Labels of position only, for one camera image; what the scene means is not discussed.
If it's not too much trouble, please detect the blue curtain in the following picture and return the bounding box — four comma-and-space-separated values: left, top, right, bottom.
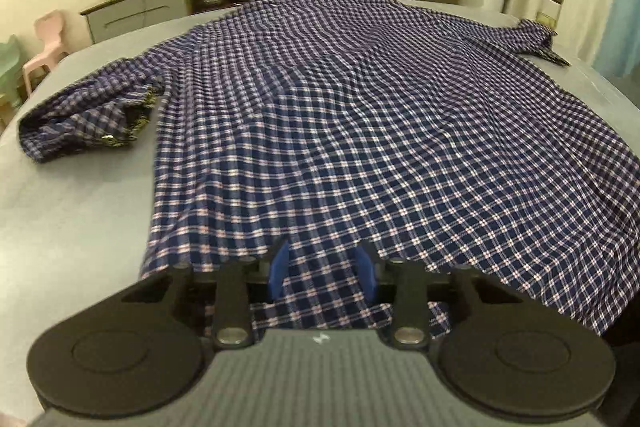
593, 0, 639, 78

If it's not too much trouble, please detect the blue checked shirt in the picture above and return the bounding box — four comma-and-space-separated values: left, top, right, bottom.
18, 0, 639, 333

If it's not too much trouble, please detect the green plastic chair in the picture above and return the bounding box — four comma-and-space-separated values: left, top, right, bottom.
0, 35, 24, 109

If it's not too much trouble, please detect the pink plastic chair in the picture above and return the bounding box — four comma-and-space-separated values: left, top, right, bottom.
22, 10, 70, 96

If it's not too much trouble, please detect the glass jar with dark lid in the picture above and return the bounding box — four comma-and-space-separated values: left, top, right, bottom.
535, 0, 564, 30

